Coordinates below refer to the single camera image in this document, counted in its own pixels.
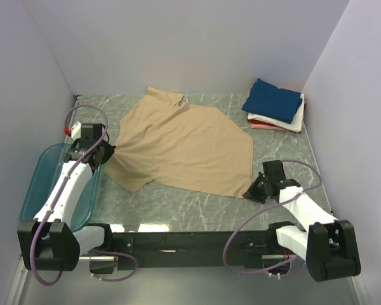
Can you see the folded red t-shirt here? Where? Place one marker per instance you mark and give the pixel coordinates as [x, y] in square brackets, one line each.
[259, 122]

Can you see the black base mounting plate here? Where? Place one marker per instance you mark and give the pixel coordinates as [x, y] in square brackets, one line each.
[248, 250]

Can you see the folded pink t-shirt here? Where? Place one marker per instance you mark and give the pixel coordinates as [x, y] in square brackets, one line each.
[265, 127]

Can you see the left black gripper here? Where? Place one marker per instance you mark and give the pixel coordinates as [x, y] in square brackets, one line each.
[105, 152]

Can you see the teal plastic bin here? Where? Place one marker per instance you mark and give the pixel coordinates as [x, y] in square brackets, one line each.
[46, 174]

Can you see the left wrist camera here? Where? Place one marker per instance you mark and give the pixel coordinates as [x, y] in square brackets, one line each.
[74, 132]

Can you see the folded blue t-shirt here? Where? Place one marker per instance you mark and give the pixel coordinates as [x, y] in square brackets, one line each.
[270, 101]

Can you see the folded white t-shirt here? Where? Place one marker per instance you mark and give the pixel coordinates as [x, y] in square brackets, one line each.
[295, 126]

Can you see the beige t-shirt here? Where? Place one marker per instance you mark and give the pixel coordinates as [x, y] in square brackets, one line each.
[179, 144]

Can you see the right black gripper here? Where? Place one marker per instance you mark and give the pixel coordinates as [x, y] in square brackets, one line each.
[254, 190]

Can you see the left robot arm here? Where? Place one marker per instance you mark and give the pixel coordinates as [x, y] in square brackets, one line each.
[54, 230]

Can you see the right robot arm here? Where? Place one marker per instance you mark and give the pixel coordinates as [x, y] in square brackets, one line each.
[327, 245]

